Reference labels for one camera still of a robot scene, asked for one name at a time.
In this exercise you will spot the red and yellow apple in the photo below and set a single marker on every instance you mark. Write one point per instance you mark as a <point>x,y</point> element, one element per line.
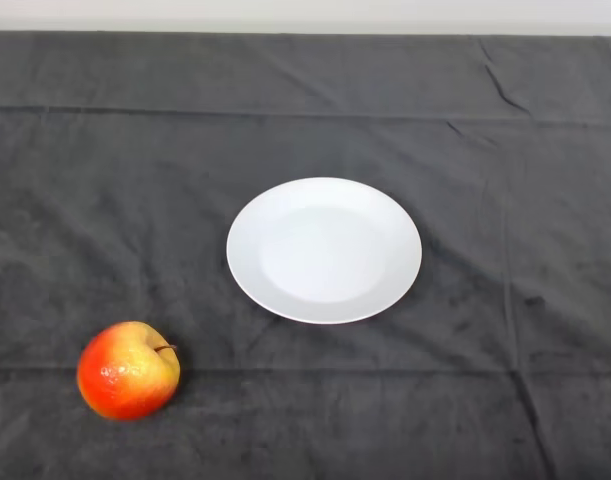
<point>127,372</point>

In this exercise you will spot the white round plate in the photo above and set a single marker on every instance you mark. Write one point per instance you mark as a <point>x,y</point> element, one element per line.
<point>325,250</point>

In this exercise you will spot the black cloth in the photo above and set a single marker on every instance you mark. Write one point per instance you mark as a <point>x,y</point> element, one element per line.
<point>485,375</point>

